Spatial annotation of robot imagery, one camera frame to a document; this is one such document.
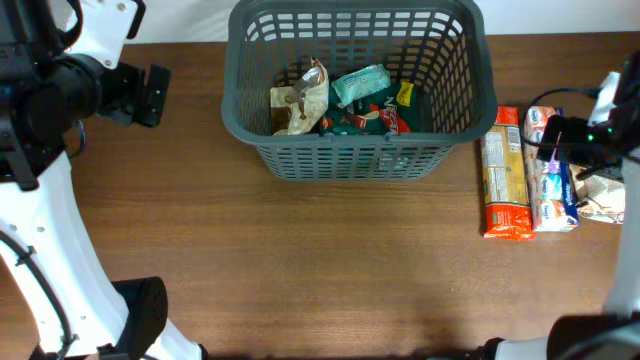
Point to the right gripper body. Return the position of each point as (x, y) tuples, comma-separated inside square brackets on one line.
[(581, 143)]

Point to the green coffee snack bag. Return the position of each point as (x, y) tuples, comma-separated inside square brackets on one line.
[(394, 110)]

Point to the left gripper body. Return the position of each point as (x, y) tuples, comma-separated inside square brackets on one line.
[(120, 96)]

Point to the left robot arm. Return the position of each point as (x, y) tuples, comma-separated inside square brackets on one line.
[(52, 79)]

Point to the multicolour tissue multipack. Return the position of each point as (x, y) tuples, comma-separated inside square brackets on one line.
[(552, 201)]

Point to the teal wet wipes pack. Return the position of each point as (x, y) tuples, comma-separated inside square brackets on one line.
[(360, 84)]

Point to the beige brown snack bag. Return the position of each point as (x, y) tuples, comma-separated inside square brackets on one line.
[(598, 198), (296, 109)]

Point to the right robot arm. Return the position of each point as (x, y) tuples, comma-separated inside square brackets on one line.
[(614, 334)]

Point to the grey plastic basket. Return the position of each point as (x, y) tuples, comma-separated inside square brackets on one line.
[(438, 46)]

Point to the red spaghetti packet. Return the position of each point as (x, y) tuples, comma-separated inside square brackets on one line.
[(507, 205)]

